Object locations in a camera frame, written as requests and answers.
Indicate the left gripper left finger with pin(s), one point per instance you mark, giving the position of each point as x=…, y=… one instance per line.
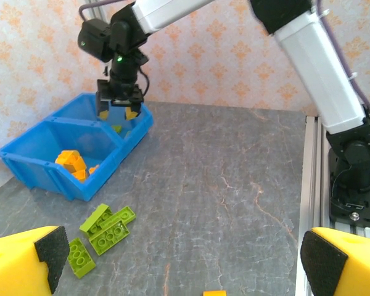
x=15, y=265

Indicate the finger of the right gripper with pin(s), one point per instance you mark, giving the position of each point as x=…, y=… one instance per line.
x=103, y=112
x=132, y=113

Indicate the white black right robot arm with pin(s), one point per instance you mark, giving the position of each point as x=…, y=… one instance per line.
x=320, y=77

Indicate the orange lego brick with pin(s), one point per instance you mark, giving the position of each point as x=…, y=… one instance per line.
x=66, y=157
x=80, y=175
x=78, y=163
x=215, y=293

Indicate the blue two-compartment plastic bin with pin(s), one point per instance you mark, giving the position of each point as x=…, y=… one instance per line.
x=27, y=171

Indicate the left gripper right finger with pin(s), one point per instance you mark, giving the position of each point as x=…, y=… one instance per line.
x=351, y=265

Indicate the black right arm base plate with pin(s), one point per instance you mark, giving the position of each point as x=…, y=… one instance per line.
x=357, y=219

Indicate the wide aluminium mounting rail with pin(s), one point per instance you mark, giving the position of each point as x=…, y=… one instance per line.
x=311, y=185

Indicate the aluminium frame post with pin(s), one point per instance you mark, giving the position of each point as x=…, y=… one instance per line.
x=98, y=13

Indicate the green lego brick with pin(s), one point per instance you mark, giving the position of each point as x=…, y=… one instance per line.
x=123, y=214
x=109, y=239
x=92, y=219
x=80, y=259
x=117, y=129

